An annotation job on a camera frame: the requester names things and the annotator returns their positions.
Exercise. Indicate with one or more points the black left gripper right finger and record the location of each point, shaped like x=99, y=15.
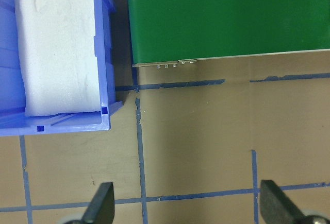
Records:
x=275, y=206

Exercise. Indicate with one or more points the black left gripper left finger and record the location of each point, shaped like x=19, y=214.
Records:
x=101, y=208

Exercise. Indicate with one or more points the blue plastic bin left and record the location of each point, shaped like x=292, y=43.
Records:
x=14, y=122

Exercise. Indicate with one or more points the white foam pad left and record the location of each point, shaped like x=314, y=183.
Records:
x=57, y=56

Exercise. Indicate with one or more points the green conveyor belt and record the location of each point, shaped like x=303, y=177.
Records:
x=173, y=31

